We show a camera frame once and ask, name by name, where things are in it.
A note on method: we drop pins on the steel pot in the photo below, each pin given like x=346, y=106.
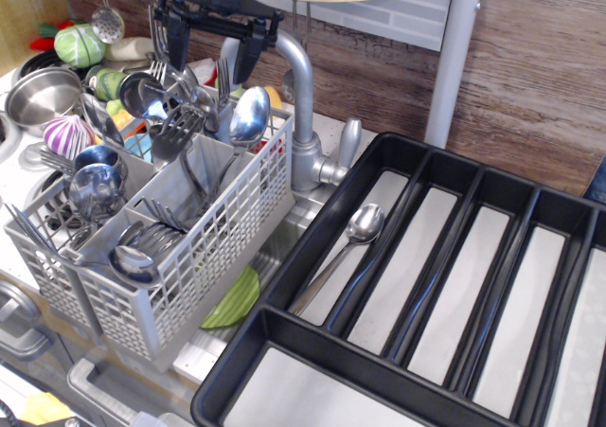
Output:
x=41, y=96

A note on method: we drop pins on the green toy can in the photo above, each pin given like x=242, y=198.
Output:
x=105, y=82

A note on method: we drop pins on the hanging steel skimmer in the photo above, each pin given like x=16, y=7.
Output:
x=108, y=23

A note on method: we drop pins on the tall steel fork at back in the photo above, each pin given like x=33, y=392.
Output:
x=159, y=65

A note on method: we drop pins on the silver kitchen faucet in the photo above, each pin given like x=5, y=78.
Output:
x=310, y=167

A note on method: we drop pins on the green toy cabbage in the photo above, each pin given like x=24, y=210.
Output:
x=79, y=46

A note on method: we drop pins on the round steel spoon bowls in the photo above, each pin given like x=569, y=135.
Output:
x=98, y=185

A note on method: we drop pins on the yellow toy at bottom left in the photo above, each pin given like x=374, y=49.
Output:
x=42, y=408

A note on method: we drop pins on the green toy plate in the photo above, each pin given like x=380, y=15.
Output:
x=236, y=303

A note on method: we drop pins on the stack of forks in basket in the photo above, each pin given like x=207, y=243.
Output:
x=157, y=238

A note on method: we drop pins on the grey metal post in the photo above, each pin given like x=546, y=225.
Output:
x=453, y=56

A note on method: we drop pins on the black cutlery tray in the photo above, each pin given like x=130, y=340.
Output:
x=481, y=303

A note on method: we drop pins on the steel fork in basket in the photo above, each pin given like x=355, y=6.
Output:
x=174, y=135

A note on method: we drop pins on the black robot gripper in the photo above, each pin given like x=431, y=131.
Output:
x=254, y=24

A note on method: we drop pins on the purple white toy onion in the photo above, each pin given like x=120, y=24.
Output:
x=68, y=135

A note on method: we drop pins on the steel spoon front basket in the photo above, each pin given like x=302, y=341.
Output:
x=129, y=265

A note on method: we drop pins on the large steel spoon upright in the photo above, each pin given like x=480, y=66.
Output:
x=246, y=128

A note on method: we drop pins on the steel ladle spoon at back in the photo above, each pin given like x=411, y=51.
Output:
x=143, y=96

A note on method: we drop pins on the steel spoon in tray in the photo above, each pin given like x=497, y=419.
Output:
x=364, y=226

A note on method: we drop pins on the steel fork back right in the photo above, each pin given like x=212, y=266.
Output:
x=223, y=83

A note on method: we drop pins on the grey plastic cutlery basket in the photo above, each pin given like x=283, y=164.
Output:
x=152, y=325

